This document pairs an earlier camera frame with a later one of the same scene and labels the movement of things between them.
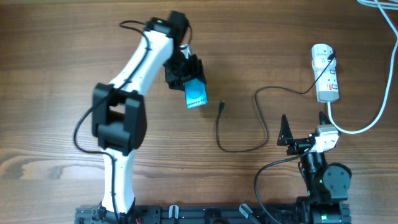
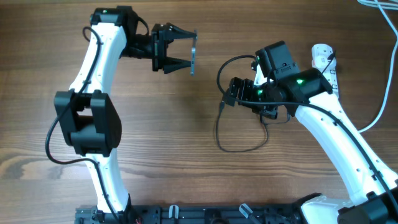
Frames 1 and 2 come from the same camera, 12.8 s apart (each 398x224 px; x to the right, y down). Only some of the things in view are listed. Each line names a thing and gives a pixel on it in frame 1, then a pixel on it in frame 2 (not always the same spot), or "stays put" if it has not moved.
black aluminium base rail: x=218 y=214 stays put
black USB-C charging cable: x=221 y=107 → x=254 y=56
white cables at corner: x=388 y=4 stays put
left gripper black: x=195 y=71 → x=168 y=33
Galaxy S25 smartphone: x=196 y=93 → x=193 y=54
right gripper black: x=286 y=139 → x=245 y=84
